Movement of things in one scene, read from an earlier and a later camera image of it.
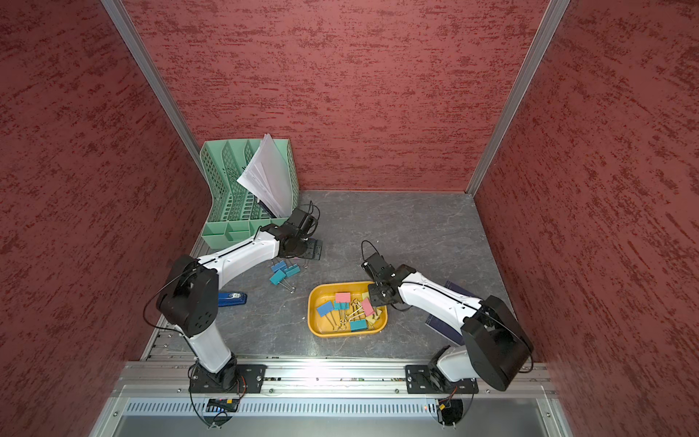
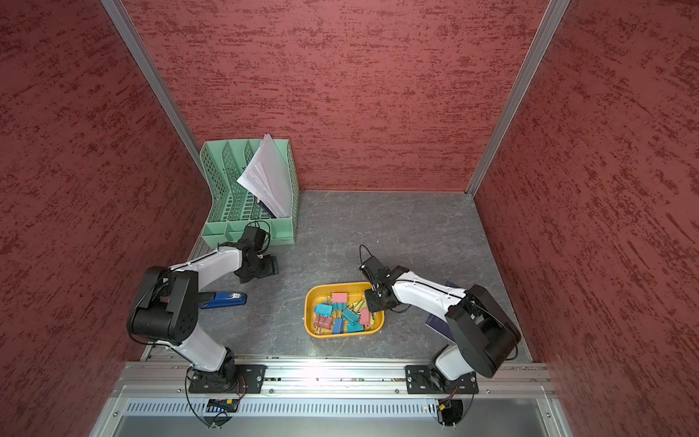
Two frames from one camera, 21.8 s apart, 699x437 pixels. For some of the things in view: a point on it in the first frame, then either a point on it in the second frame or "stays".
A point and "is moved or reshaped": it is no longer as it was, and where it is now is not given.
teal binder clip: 278,277 to 323,309
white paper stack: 268,176 stays
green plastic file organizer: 235,214 stays
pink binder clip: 343,298 stays
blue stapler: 230,299 stays
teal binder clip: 292,270 to 350,316
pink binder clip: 368,308 is moved or reshaped
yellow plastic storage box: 344,309 stays
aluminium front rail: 155,379 stays
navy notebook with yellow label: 444,330 stays
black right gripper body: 378,297 stays
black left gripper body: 306,248 to 262,268
